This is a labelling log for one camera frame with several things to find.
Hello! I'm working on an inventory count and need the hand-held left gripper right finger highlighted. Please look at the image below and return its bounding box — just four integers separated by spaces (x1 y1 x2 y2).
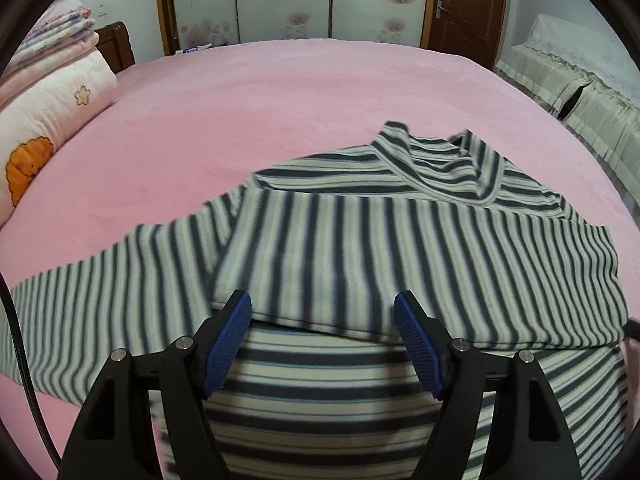
393 290 583 480

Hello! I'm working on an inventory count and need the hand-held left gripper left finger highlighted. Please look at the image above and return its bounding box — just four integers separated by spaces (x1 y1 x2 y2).
59 289 252 480

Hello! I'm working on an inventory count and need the grey white striped shirt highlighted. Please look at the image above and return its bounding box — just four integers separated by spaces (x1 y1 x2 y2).
0 120 630 480

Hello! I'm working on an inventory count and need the pink bed blanket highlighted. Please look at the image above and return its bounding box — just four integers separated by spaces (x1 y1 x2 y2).
0 37 640 480

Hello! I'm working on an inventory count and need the white pillow with orange print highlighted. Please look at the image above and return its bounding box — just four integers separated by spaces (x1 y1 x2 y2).
0 50 118 221

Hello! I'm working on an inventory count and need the beige covered sofa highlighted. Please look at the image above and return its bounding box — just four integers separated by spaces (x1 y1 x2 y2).
494 12 640 186

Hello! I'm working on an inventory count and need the brown wooden headboard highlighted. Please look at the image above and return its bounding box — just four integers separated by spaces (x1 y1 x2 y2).
95 21 137 75

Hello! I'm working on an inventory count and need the brown wooden door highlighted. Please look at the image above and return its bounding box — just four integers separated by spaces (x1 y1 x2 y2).
429 0 508 68

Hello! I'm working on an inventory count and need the white lace cloth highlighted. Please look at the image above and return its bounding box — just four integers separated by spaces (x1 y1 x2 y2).
527 12 640 111

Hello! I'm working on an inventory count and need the floral sliding door wardrobe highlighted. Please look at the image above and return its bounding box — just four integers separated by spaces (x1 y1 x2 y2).
155 0 438 56

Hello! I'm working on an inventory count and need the stack of folded blankets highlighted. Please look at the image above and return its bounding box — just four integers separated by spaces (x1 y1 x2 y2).
10 0 98 73

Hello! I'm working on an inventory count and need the black cable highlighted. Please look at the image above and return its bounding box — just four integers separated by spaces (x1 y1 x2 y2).
0 275 52 480

